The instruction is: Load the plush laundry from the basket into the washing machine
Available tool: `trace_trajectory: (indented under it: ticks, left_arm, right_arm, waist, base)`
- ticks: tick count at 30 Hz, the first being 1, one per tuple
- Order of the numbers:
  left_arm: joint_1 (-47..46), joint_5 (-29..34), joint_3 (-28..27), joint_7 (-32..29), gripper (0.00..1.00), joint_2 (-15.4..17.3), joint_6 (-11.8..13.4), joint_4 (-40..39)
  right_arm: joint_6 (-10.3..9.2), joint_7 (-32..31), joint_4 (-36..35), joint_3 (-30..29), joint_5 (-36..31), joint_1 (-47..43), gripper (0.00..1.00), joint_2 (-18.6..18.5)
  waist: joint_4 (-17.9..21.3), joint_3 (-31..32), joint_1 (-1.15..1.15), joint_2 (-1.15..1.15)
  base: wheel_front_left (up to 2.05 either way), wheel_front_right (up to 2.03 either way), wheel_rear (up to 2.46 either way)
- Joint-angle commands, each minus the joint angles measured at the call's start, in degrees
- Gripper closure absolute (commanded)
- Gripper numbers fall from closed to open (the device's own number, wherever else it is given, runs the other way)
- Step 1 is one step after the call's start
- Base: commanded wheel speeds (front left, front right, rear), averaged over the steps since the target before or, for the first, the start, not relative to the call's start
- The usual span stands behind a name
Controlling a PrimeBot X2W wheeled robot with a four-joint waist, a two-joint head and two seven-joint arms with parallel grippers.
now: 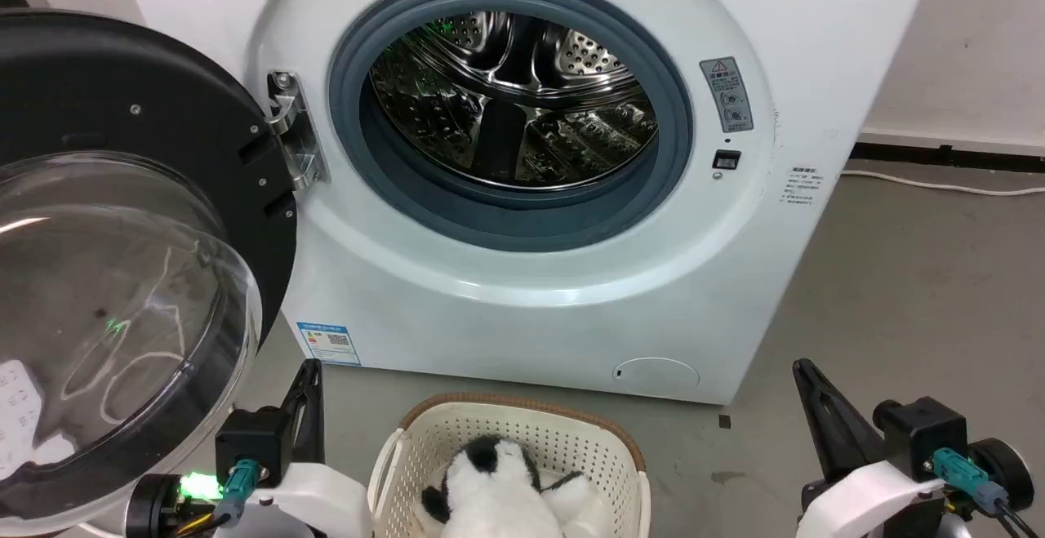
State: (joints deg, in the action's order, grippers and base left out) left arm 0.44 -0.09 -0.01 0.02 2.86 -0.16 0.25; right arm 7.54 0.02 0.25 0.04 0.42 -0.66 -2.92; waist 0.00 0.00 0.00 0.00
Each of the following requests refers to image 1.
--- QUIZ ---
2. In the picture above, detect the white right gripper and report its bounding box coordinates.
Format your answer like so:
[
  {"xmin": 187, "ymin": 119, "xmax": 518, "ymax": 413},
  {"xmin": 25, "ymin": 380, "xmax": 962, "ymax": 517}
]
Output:
[{"xmin": 792, "ymin": 358, "xmax": 949, "ymax": 538}]

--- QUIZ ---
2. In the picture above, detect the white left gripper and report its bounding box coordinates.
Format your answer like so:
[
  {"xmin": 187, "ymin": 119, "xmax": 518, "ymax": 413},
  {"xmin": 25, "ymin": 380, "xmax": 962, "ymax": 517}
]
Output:
[{"xmin": 235, "ymin": 358, "xmax": 373, "ymax": 538}]

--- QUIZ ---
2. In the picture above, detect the white front-load washing machine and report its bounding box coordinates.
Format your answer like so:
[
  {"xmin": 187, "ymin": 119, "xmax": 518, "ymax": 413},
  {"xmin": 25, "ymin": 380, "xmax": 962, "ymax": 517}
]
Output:
[{"xmin": 113, "ymin": 0, "xmax": 941, "ymax": 406}]

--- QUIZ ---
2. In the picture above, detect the blue energy label sticker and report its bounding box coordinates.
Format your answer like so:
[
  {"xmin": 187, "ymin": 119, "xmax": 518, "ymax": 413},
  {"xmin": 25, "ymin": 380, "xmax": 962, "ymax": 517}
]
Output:
[{"xmin": 296, "ymin": 322, "xmax": 362, "ymax": 367}]

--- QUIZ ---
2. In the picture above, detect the round filter cover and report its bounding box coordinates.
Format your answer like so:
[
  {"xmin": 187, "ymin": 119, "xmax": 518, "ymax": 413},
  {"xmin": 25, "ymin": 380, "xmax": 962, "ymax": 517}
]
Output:
[{"xmin": 612, "ymin": 357, "xmax": 701, "ymax": 398}]

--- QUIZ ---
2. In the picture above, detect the black and white plush toy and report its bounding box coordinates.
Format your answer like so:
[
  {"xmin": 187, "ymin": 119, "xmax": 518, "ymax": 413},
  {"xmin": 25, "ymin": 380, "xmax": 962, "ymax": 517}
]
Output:
[{"xmin": 420, "ymin": 435, "xmax": 607, "ymax": 538}]

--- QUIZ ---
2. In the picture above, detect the black-rimmed glass washer door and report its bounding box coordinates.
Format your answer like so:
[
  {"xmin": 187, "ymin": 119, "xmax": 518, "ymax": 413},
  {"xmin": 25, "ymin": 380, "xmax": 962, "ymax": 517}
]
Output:
[{"xmin": 0, "ymin": 9, "xmax": 298, "ymax": 536}]

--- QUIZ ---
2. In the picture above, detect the small printed text sticker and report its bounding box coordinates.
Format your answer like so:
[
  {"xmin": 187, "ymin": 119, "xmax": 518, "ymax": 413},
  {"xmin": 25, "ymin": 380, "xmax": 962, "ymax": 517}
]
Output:
[{"xmin": 780, "ymin": 165, "xmax": 825, "ymax": 211}]

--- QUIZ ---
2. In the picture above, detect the cream plastic laundry basket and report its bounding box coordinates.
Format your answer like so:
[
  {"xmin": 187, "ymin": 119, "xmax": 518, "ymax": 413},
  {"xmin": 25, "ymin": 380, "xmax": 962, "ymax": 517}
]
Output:
[{"xmin": 367, "ymin": 393, "xmax": 651, "ymax": 538}]

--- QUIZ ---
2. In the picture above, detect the chrome door hinge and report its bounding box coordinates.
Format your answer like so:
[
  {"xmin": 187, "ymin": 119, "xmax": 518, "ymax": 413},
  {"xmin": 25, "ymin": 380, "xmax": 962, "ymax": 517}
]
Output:
[{"xmin": 267, "ymin": 70, "xmax": 331, "ymax": 191}]

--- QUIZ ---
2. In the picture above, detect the grey rubber door gasket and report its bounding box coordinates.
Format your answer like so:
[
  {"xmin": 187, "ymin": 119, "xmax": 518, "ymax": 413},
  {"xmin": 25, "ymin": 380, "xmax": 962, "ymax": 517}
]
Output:
[{"xmin": 327, "ymin": 0, "xmax": 695, "ymax": 254}]

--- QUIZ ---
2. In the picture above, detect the black baseboard strip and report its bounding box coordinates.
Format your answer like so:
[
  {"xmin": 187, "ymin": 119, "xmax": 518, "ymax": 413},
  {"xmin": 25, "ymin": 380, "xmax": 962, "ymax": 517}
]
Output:
[{"xmin": 851, "ymin": 142, "xmax": 1045, "ymax": 175}]

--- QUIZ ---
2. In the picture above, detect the grey warning sticker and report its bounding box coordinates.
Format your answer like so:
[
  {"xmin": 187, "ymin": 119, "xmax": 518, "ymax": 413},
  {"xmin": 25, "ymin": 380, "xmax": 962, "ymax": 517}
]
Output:
[{"xmin": 700, "ymin": 56, "xmax": 755, "ymax": 134}]

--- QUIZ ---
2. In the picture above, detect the stainless steel washer drum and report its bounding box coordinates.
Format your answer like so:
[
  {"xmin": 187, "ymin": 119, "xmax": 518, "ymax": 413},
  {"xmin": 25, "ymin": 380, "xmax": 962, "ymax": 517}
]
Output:
[{"xmin": 369, "ymin": 10, "xmax": 660, "ymax": 191}]

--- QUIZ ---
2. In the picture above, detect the teal left camera cable plug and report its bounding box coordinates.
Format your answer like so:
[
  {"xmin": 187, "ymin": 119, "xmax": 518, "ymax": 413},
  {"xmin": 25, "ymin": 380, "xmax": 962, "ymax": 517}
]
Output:
[{"xmin": 214, "ymin": 459, "xmax": 262, "ymax": 526}]

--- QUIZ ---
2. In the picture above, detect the teal camera cable plug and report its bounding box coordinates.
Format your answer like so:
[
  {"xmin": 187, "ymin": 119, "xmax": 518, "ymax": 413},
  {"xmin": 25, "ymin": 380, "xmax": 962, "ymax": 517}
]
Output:
[
  {"xmin": 931, "ymin": 447, "xmax": 1010, "ymax": 516},
  {"xmin": 214, "ymin": 459, "xmax": 262, "ymax": 526}
]

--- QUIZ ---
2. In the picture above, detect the teal right camera cable plug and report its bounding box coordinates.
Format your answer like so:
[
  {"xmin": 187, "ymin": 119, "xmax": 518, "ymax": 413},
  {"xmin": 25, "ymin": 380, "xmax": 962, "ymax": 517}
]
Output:
[{"xmin": 931, "ymin": 447, "xmax": 1010, "ymax": 516}]

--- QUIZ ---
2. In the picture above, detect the white floor cable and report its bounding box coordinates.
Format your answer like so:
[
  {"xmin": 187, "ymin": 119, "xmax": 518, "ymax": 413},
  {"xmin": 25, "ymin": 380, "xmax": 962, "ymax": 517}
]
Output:
[{"xmin": 841, "ymin": 167, "xmax": 1045, "ymax": 198}]

